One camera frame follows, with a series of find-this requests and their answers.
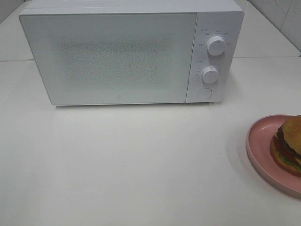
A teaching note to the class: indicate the white microwave knob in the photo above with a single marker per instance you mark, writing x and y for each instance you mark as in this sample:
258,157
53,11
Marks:
210,74
215,45

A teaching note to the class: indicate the upper white microwave knob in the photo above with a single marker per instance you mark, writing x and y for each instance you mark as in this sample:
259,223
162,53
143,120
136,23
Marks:
215,45

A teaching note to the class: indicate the burger with sesame-free bun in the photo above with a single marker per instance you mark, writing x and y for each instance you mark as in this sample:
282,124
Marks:
285,146

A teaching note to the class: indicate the pink round plate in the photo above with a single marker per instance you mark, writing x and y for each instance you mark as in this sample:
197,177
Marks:
258,151

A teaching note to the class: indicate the lower white microwave knob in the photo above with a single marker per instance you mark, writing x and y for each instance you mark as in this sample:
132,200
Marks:
210,74

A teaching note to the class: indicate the white microwave oven body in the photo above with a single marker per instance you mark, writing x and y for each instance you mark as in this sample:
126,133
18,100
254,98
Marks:
214,17

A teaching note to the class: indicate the white microwave door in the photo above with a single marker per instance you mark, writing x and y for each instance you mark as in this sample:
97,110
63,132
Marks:
112,59

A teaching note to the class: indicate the round white door release button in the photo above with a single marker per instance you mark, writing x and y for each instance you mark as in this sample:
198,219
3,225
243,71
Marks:
204,93

